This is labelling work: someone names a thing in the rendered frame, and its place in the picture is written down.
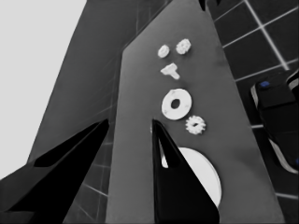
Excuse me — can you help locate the large thick white disc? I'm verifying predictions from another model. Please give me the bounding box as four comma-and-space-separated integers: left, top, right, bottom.
160, 147, 223, 209

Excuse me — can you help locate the small white T-shaped piece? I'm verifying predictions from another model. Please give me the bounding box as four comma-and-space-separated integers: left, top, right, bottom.
160, 63, 181, 81

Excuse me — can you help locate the white round pinned carrier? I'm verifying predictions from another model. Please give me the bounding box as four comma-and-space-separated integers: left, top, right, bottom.
161, 88, 193, 121

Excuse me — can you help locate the dark robot body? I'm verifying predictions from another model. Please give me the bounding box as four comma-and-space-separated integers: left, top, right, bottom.
249, 66, 299, 175

